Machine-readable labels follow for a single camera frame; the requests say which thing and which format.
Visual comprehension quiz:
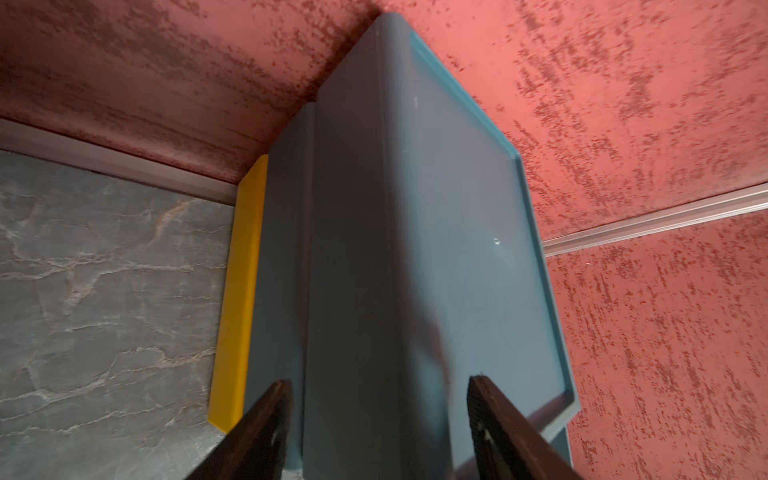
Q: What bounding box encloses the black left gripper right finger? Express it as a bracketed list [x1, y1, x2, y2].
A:
[467, 375, 580, 480]

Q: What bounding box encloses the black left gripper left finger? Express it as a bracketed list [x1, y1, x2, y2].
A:
[187, 380, 293, 480]

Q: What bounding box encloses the teal drawer cabinet yellow trim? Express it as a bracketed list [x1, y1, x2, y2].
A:
[208, 12, 580, 479]

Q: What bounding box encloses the aluminium corner post right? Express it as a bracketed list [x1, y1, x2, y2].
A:
[543, 183, 767, 257]

